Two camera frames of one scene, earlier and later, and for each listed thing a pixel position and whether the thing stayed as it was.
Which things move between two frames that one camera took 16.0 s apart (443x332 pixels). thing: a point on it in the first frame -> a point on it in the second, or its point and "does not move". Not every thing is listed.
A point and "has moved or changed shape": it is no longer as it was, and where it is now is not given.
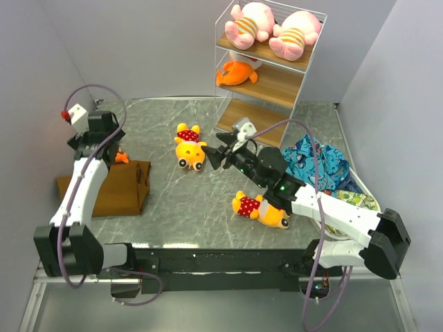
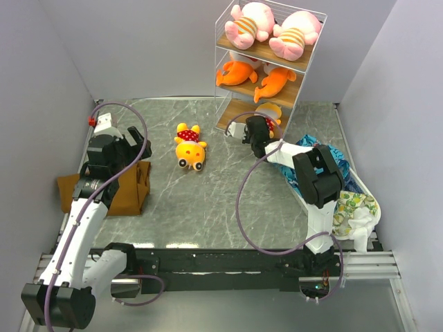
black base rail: x=178 y=270 does not move
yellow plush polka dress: x=260 y=209 -> x=273 y=110
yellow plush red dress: x=189 y=150 does not move
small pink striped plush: x=254 y=21 does not move
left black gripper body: x=75 y=142 -> x=125 y=153
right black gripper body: x=243 y=159 -> x=248 y=140
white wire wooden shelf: x=262 y=50 does not move
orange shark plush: x=121 y=157 has moved or changed shape
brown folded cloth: x=123 y=191 does not move
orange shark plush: x=238 y=73 does not move
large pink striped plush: x=297 y=28 does not move
